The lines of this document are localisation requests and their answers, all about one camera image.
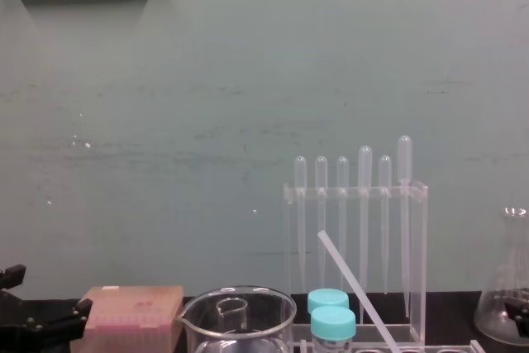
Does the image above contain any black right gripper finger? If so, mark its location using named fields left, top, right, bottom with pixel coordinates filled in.
left=501, top=296, right=529, bottom=330

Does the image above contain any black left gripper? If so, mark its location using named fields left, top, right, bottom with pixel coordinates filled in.
left=0, top=264, right=94, bottom=353

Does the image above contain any clear glass stirring rod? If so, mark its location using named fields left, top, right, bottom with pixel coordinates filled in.
left=317, top=230, right=401, bottom=353

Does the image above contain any clear glass conical flask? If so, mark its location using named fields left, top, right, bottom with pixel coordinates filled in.
left=473, top=206, right=529, bottom=340

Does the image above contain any clear acrylic tube rack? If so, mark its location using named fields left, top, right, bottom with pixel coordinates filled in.
left=290, top=337, right=487, bottom=353

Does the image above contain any pink pipette tip box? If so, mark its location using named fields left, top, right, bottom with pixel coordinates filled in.
left=69, top=284, right=185, bottom=353

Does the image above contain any clear acrylic pipette stand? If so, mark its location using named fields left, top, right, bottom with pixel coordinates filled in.
left=283, top=179, right=430, bottom=348

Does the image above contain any teal capped sample vial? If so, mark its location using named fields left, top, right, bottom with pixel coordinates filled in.
left=310, top=306, right=357, bottom=353
left=307, top=289, right=350, bottom=316

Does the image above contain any long plastic transfer pipette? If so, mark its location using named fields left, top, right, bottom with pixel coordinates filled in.
left=397, top=135, right=413, bottom=317

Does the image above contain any small clear glass beaker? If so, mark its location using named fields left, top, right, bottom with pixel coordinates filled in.
left=215, top=298, right=250, bottom=334

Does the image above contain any large clear glass beaker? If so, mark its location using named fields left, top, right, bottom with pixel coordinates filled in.
left=177, top=284, right=298, bottom=353

